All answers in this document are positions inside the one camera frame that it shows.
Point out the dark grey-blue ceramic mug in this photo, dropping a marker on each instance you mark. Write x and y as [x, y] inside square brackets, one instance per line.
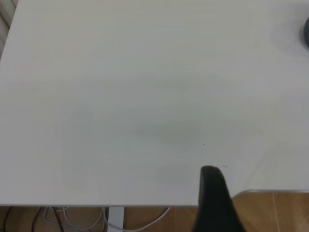
[305, 33]

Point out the white metal table leg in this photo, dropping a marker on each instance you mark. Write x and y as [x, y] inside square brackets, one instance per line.
[116, 217]

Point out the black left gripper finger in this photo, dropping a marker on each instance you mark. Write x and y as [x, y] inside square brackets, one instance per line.
[212, 205]

